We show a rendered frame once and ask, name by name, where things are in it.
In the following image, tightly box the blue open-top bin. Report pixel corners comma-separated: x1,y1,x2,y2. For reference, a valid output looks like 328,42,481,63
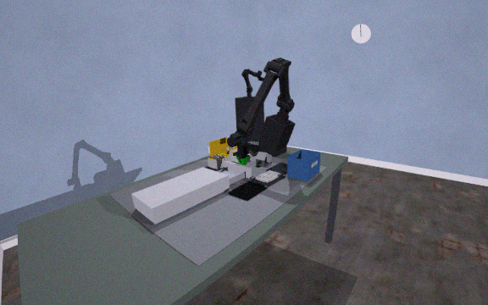
287,149,320,181

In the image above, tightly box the yellow open-top bin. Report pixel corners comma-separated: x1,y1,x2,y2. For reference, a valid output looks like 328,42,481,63
209,137,237,157

